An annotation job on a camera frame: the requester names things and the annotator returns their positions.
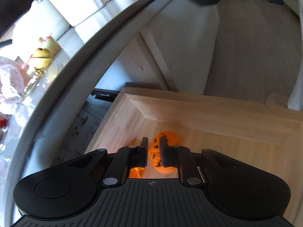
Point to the wooden drawer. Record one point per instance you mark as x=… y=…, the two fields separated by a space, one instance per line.
x=267 y=137

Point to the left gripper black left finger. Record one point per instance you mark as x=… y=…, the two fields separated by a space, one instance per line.
x=120 y=163

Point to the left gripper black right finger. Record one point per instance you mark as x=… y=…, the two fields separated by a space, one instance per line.
x=181 y=158

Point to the yellow toy block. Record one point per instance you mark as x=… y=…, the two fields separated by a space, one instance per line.
x=43 y=56

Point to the orange pumpkin shell hollow half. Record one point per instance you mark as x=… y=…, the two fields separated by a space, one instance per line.
x=136 y=170

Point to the orange jack-o-lantern face half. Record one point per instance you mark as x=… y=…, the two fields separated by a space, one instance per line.
x=157 y=151

